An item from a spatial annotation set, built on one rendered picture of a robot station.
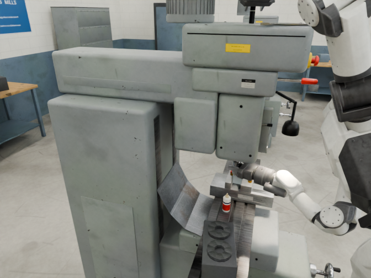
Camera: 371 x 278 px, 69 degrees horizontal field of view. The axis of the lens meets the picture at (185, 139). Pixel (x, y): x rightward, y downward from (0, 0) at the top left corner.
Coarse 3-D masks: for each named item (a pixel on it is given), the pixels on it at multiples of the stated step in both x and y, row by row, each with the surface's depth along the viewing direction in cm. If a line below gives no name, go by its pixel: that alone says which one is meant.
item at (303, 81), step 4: (280, 80) 102; (284, 80) 102; (288, 80) 101; (292, 80) 101; (296, 80) 101; (300, 80) 100; (304, 80) 99; (308, 80) 99; (312, 80) 99; (316, 80) 99
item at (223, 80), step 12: (192, 72) 110; (204, 72) 108; (216, 72) 107; (228, 72) 105; (240, 72) 104; (252, 72) 103; (264, 72) 102; (276, 72) 101; (192, 84) 112; (204, 84) 110; (216, 84) 109; (228, 84) 107; (240, 84) 106; (252, 84) 104; (264, 84) 103; (276, 84) 103; (264, 96) 106
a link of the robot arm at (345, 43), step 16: (304, 0) 61; (368, 0) 59; (304, 16) 65; (320, 16) 60; (336, 16) 59; (352, 16) 59; (368, 16) 61; (320, 32) 64; (336, 32) 61; (352, 32) 61; (368, 32) 63; (336, 48) 65; (352, 48) 63; (368, 48) 64; (336, 64) 69; (352, 64) 66; (368, 64) 67
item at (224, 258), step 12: (204, 228) 108; (216, 228) 108; (228, 228) 106; (204, 240) 102; (216, 240) 100; (228, 240) 102; (204, 252) 97; (216, 252) 95; (228, 252) 95; (204, 264) 92; (216, 264) 92; (228, 264) 92; (204, 276) 95; (216, 276) 94; (228, 276) 94
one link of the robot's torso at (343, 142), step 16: (320, 128) 90; (336, 128) 83; (352, 128) 80; (368, 128) 78; (336, 144) 82; (352, 144) 80; (368, 144) 78; (336, 160) 84; (352, 160) 79; (368, 160) 76; (336, 176) 95; (352, 176) 79; (368, 176) 75; (352, 192) 79; (368, 192) 75; (368, 208) 80
